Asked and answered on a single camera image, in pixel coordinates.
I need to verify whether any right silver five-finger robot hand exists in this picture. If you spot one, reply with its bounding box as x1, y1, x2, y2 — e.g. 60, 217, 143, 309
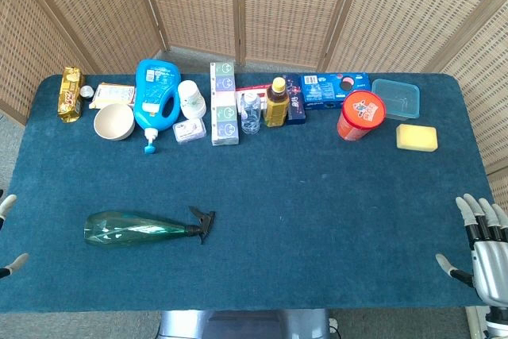
435, 193, 508, 309

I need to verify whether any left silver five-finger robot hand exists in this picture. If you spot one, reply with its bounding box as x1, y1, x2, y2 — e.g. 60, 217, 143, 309
0, 194, 29, 280

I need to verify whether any green spray bottle black trigger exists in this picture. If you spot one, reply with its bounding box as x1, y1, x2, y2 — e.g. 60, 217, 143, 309
83, 206, 217, 248

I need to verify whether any blue detergent pump bottle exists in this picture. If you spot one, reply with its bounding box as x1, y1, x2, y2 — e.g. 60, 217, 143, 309
133, 59, 183, 156

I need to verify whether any white medicine bottle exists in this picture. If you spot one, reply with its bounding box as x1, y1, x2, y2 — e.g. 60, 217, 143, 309
177, 79, 207, 121

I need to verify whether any clear small water bottle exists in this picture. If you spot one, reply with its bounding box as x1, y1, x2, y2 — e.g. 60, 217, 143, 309
240, 91, 263, 136

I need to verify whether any yellow-capped tea drink bottle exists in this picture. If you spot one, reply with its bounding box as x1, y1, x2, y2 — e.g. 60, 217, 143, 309
263, 76, 291, 129

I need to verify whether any gold foil snack packet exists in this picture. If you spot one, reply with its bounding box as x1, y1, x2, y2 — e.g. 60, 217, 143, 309
57, 66, 85, 124

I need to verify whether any beige round bowl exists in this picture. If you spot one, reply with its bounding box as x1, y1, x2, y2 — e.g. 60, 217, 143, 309
93, 102, 136, 141

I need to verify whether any yellow sponge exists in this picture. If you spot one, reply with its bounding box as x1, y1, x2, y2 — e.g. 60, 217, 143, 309
395, 123, 439, 153

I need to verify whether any cream flat cardboard box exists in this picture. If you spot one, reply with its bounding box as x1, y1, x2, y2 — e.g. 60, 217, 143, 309
88, 82, 137, 110

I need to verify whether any blue clear plastic food container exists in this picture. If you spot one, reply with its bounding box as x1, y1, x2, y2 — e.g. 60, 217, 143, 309
371, 78, 421, 121

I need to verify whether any small clear plastic soap box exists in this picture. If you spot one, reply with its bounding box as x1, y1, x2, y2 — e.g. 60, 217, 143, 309
171, 117, 207, 145

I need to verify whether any orange-red lidded canister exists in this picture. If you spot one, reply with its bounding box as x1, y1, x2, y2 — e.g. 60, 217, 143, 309
337, 90, 387, 142

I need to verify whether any blue carpet table mat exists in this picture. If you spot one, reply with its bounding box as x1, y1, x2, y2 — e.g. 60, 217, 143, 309
0, 72, 495, 314

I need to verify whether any pastel tissue pack stack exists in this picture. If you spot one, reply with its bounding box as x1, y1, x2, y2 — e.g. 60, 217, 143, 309
210, 61, 241, 147

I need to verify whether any blue cookie box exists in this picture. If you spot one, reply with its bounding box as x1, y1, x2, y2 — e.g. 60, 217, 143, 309
298, 71, 372, 110

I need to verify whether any dark blue patterned box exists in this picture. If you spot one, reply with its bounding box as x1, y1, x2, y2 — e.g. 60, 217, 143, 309
282, 73, 308, 125

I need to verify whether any silver-blue robot torso base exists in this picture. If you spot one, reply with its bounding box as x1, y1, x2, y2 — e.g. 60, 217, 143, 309
157, 309, 331, 339

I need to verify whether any red and white flat box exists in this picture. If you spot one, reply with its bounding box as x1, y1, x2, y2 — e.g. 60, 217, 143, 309
235, 83, 275, 116

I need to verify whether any wicker folding screen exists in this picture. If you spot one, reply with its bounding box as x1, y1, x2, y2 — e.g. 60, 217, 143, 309
0, 0, 508, 201

